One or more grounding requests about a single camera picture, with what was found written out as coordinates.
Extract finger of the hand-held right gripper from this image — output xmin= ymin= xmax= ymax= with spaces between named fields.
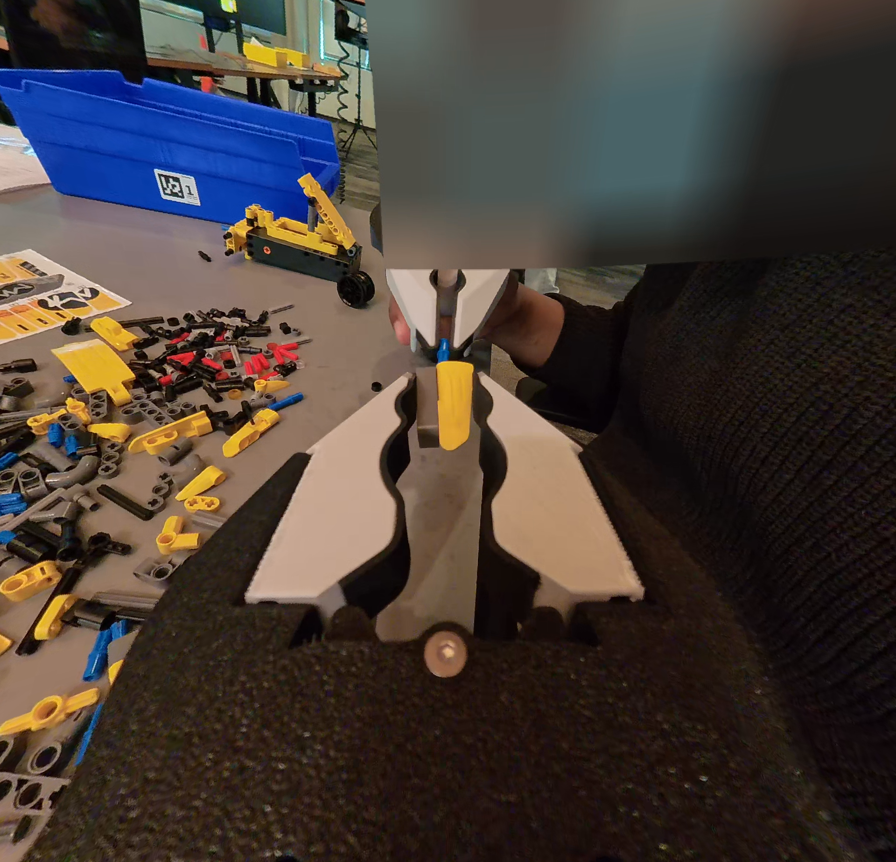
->
xmin=450 ymin=269 xmax=512 ymax=350
xmin=385 ymin=268 xmax=443 ymax=350

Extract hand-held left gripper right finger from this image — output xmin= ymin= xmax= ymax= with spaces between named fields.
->
xmin=478 ymin=372 xmax=644 ymax=605

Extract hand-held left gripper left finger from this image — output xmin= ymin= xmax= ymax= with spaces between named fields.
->
xmin=245 ymin=372 xmax=419 ymax=609

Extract yellow curved slope piece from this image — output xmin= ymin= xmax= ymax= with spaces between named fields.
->
xmin=437 ymin=360 xmax=476 ymax=452

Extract grey building brick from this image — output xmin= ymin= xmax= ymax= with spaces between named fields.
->
xmin=416 ymin=372 xmax=442 ymax=450

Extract pile of toy building pieces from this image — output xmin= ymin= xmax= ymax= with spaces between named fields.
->
xmin=0 ymin=306 xmax=305 ymax=849

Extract person's right forearm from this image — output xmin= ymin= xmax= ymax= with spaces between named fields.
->
xmin=521 ymin=264 xmax=701 ymax=450

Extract person's right hand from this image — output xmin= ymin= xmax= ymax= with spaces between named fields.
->
xmin=388 ymin=285 xmax=565 ymax=371

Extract yellow toy vehicle build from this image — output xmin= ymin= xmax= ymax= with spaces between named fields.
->
xmin=224 ymin=174 xmax=365 ymax=285

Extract yellow tray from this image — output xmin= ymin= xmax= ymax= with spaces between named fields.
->
xmin=241 ymin=40 xmax=312 ymax=70

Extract wooden desk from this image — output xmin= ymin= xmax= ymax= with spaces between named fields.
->
xmin=147 ymin=43 xmax=347 ymax=107

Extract blue storage bin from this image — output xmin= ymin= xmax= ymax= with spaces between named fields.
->
xmin=0 ymin=68 xmax=343 ymax=225

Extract printed instruction sheet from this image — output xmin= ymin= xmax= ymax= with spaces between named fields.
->
xmin=0 ymin=248 xmax=133 ymax=345

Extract dark screen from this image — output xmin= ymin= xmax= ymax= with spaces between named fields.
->
xmin=0 ymin=0 xmax=148 ymax=83

